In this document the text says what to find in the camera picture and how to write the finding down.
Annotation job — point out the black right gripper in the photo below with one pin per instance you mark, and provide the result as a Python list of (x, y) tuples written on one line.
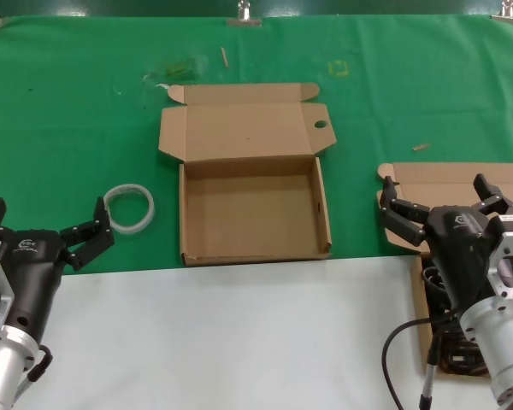
[(461, 247)]

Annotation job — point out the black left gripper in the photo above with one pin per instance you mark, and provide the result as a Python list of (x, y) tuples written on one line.
[(34, 265)]

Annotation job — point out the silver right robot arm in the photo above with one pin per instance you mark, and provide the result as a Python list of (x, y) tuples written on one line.
[(496, 341)]

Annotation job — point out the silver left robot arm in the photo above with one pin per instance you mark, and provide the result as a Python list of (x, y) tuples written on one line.
[(0, 367)]

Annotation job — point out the small wood scrap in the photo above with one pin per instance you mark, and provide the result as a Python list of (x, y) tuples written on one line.
[(421, 147)]

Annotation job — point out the clear tape roll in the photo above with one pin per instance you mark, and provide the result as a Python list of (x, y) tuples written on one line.
[(130, 230)]

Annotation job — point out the green table cloth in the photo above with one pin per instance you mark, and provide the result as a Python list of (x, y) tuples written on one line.
[(68, 128)]

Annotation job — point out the clear plastic wrapper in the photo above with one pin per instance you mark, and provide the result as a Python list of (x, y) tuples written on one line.
[(177, 69)]

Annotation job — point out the thin wooden stick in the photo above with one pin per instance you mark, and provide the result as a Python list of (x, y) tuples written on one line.
[(224, 56)]

